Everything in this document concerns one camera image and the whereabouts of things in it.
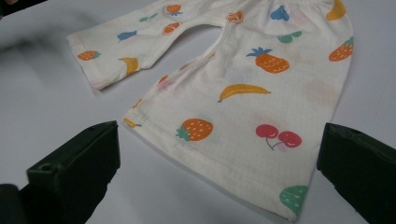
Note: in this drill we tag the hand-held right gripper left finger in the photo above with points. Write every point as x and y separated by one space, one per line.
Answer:
71 174

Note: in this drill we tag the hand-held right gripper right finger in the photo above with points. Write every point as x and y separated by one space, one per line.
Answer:
364 168

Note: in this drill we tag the white fruit print pants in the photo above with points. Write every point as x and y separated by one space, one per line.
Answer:
243 124

